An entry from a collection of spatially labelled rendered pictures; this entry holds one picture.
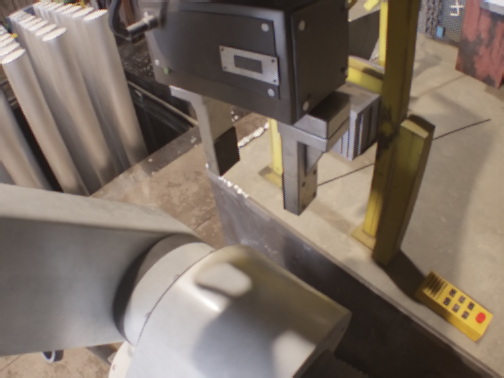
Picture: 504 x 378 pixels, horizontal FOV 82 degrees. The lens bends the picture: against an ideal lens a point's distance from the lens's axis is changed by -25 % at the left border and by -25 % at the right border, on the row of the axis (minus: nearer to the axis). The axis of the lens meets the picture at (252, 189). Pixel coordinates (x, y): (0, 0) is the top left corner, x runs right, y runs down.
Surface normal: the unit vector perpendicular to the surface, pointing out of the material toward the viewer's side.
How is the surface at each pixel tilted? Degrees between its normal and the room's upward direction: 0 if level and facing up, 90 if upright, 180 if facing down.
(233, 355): 17
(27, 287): 90
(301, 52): 90
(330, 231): 0
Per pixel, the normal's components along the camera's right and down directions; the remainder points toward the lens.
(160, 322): -0.32, -0.30
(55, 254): 0.78, 0.39
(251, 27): -0.62, 0.60
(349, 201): -0.10, -0.70
